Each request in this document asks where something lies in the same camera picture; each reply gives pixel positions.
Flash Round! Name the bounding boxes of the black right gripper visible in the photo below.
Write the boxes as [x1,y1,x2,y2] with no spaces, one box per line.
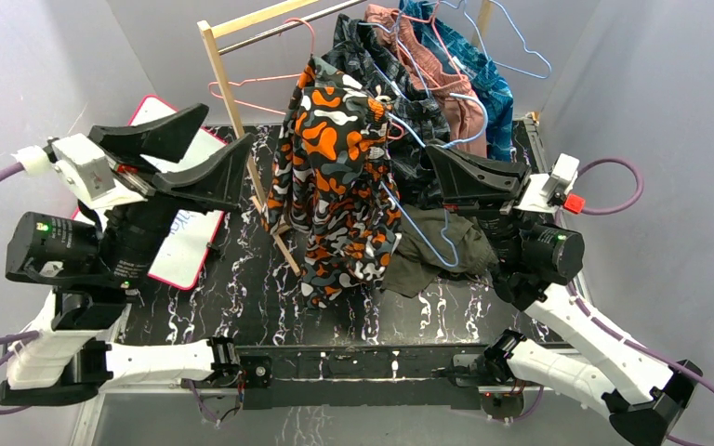
[428,138,532,264]

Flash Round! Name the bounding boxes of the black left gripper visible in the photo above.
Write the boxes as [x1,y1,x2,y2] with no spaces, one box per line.
[99,104,260,288]

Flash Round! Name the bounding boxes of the orange camouflage shorts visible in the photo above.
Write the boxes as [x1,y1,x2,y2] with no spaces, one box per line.
[262,57,403,308]

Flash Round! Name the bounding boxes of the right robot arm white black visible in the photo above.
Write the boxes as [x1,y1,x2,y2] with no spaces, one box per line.
[426,144,701,445]

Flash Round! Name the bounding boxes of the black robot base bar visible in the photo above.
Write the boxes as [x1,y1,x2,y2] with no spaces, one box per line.
[233,343,525,421]

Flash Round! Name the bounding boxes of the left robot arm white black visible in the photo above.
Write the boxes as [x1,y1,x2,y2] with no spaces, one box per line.
[0,103,254,408]

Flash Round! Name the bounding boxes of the dark leaf-pattern shorts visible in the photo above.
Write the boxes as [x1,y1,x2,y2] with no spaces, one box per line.
[322,14,450,209]

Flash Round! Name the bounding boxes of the olive green shorts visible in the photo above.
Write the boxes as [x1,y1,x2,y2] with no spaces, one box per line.
[381,205,499,297]

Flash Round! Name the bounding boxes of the pink hanger holding shorts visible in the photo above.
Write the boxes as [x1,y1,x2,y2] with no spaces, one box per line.
[399,1,466,75]

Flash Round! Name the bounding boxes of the pink shorts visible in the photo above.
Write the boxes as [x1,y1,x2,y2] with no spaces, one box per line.
[364,4,488,158]

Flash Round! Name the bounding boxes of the teal patterned shorts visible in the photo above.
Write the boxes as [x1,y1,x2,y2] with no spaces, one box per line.
[397,0,515,164]

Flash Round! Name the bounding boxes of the metal rack rod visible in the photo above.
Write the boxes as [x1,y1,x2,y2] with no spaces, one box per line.
[211,0,363,56]

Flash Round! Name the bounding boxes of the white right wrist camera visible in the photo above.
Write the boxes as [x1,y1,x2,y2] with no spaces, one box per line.
[513,153,586,215]

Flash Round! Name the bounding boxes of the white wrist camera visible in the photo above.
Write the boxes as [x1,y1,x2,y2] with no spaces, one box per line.
[13,133,146,209]
[513,153,586,215]

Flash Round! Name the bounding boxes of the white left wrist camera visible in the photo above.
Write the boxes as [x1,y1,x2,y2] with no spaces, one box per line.
[13,133,146,209]

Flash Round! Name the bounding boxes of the empty blue wire hanger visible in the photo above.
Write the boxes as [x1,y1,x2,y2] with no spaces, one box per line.
[437,0,553,81]

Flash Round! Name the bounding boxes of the wooden clothes rack frame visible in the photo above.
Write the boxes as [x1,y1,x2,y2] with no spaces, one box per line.
[196,0,497,278]

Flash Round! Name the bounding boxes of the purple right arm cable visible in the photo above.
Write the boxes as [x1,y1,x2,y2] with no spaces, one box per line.
[553,157,714,446]

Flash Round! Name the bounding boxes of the pink wire hanger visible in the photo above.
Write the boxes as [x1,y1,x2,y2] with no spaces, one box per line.
[206,16,406,141]

